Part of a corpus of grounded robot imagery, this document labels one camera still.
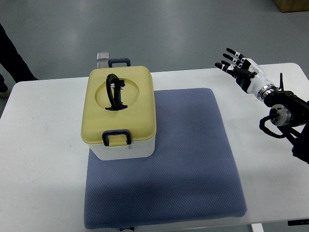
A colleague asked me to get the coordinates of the yellow storage box lid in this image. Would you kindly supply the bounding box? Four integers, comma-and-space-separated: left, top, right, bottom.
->
81, 58, 156, 147

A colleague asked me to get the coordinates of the white storage box base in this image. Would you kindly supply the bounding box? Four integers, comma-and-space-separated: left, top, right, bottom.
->
89, 136, 155, 160

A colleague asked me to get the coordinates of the person's dark trouser leg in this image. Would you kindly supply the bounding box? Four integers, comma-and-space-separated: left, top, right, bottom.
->
0, 25, 38, 83

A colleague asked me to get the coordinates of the metal floor plate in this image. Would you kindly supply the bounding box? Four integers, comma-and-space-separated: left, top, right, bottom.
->
97, 61, 109, 69
96, 52, 109, 60

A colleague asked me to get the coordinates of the cardboard box corner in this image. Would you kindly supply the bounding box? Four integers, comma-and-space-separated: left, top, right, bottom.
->
273, 0, 309, 13

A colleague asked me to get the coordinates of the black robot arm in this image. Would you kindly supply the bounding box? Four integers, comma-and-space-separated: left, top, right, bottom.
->
259, 73, 309, 163

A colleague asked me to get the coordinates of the black table control panel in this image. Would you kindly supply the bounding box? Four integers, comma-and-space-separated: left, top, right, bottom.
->
287, 219, 309, 226

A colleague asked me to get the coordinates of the lower metal floor plate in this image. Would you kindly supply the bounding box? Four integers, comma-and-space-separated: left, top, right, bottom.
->
97, 61, 109, 69

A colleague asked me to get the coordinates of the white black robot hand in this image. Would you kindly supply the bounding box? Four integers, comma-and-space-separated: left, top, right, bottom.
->
215, 48, 276, 101

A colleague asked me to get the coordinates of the blue textured mat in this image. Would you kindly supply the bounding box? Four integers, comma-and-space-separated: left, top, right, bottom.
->
84, 88, 247, 229

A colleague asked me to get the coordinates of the upper metal floor plate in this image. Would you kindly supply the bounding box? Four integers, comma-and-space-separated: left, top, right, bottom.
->
96, 52, 109, 60

